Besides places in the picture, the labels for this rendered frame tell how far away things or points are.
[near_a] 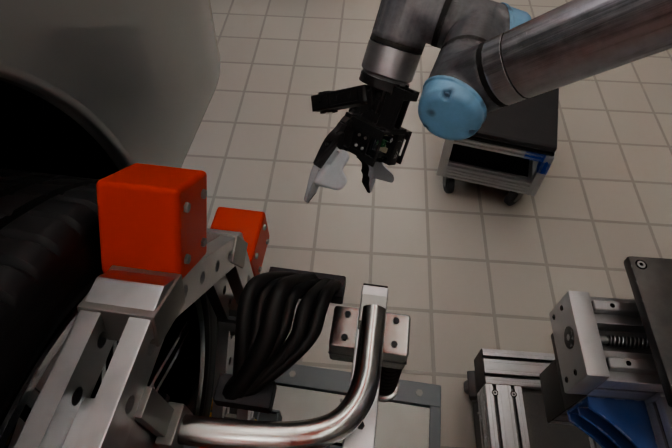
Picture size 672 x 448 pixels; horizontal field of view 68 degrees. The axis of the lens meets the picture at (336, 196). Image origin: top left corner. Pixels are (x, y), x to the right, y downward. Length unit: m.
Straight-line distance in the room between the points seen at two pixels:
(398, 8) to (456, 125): 0.19
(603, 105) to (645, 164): 0.35
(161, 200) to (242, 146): 1.64
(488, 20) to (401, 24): 0.11
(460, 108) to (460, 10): 0.17
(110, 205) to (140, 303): 0.09
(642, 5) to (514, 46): 0.11
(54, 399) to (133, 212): 0.15
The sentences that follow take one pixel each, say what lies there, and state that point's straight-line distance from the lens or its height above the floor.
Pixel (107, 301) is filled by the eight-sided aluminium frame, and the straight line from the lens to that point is 0.45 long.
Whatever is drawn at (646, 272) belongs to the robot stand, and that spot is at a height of 0.82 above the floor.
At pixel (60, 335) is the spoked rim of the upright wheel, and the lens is 0.49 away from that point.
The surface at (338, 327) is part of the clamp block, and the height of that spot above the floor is 0.95.
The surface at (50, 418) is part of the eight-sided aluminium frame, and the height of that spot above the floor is 1.12.
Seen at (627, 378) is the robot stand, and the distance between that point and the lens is 0.88.
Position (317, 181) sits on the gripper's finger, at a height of 0.94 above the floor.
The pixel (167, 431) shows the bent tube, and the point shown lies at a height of 1.02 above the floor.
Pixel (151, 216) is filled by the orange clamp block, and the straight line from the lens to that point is 0.45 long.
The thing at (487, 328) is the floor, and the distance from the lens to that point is 1.68.
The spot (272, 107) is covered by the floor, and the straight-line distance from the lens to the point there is 2.23.
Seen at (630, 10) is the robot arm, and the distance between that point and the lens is 0.51.
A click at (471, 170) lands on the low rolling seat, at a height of 0.16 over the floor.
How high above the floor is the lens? 1.49
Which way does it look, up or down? 53 degrees down
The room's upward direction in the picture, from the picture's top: straight up
